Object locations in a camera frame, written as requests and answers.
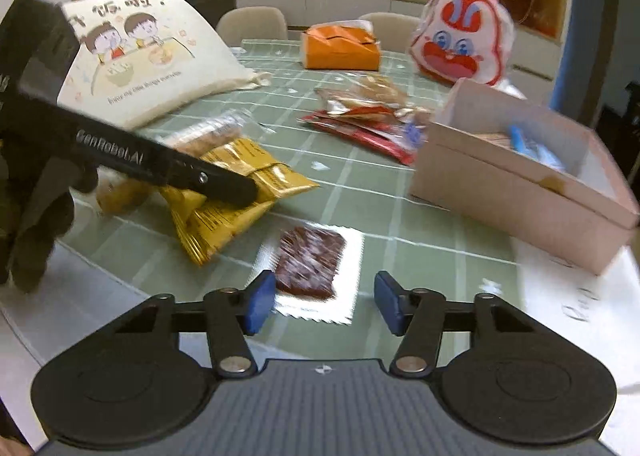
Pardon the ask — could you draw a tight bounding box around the red rabbit face bag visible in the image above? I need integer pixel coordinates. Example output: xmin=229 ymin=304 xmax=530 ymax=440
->
xmin=409 ymin=0 xmax=516 ymax=87

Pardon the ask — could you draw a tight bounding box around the person's left hand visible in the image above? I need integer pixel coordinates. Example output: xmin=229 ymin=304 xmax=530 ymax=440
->
xmin=0 ymin=136 xmax=101 ymax=294

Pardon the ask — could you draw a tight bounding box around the yellow snack packet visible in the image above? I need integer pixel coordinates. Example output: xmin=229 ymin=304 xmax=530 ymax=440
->
xmin=160 ymin=183 xmax=278 ymax=268
xmin=200 ymin=137 xmax=321 ymax=211

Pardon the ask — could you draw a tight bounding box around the red spicy snack packet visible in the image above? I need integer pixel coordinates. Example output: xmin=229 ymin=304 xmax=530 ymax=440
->
xmin=317 ymin=102 xmax=406 ymax=126
xmin=297 ymin=112 xmax=423 ymax=167

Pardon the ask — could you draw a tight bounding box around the cartoon print canvas bag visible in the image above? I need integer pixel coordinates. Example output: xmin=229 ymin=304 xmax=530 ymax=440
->
xmin=56 ymin=0 xmax=273 ymax=129

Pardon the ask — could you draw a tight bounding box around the beige dining chair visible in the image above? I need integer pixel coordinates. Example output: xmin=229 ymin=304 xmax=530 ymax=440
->
xmin=357 ymin=12 xmax=423 ymax=53
xmin=215 ymin=7 xmax=289 ymax=44

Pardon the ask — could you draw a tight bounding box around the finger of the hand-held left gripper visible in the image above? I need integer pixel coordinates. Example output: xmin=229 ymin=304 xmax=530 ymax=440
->
xmin=145 ymin=141 xmax=259 ymax=208

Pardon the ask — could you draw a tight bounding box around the white script table mat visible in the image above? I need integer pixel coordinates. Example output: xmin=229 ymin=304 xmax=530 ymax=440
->
xmin=510 ymin=236 xmax=640 ymax=389

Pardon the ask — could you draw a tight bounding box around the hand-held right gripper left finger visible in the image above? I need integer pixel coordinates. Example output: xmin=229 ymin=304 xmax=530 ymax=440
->
xmin=114 ymin=270 xmax=277 ymax=379

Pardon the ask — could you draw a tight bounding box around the blue snack packet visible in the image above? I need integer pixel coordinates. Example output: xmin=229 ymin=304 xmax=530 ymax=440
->
xmin=506 ymin=123 xmax=568 ymax=171

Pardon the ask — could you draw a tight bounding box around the orange tissue box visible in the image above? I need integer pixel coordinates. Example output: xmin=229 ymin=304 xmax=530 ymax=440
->
xmin=300 ymin=20 xmax=381 ymax=71

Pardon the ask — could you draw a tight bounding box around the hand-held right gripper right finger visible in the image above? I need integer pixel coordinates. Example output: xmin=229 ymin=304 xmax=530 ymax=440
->
xmin=374 ymin=270 xmax=540 ymax=379

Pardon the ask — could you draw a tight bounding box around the pastry clear packet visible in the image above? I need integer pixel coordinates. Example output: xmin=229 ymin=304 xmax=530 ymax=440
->
xmin=316 ymin=75 xmax=416 ymax=112

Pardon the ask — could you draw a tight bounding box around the long bread clear packet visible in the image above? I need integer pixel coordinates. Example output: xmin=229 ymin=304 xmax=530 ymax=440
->
xmin=95 ymin=110 xmax=247 ymax=216

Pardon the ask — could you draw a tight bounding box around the pink cardboard box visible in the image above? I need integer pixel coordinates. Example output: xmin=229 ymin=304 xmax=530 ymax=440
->
xmin=409 ymin=78 xmax=640 ymax=277

